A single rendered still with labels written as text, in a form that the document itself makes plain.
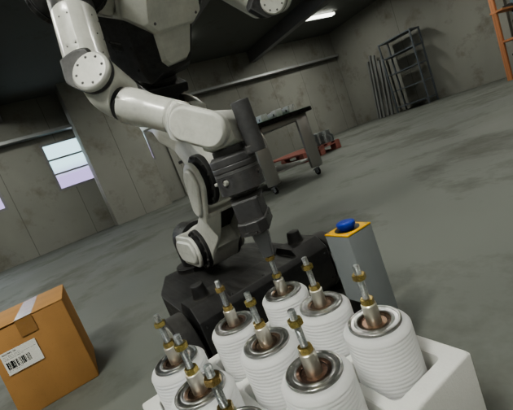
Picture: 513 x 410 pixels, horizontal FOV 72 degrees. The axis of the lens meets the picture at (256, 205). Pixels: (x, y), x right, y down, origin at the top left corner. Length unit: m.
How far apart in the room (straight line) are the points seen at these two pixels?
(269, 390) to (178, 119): 0.46
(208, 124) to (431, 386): 0.50
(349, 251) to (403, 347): 0.26
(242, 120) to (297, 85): 10.98
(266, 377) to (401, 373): 0.18
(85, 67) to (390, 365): 0.70
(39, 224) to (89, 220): 0.96
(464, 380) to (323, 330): 0.20
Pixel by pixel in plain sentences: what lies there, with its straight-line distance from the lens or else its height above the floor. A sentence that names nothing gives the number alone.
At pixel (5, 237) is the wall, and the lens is 8.81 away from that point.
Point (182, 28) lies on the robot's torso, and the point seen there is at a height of 0.91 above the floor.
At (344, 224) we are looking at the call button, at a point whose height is 0.33.
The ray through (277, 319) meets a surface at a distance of 0.71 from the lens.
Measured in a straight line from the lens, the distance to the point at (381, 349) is 0.52.
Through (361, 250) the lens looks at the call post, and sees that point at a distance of 0.74.
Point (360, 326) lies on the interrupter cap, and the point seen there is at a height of 0.25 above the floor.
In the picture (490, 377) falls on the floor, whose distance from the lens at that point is 0.83.
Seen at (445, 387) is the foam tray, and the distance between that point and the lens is 0.56.
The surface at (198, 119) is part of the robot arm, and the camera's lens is 0.62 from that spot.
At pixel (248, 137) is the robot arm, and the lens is 0.63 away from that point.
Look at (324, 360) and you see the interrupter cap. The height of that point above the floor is 0.25.
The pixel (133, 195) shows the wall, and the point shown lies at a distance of 8.28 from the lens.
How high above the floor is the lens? 0.54
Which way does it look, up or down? 9 degrees down
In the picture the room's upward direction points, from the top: 21 degrees counter-clockwise
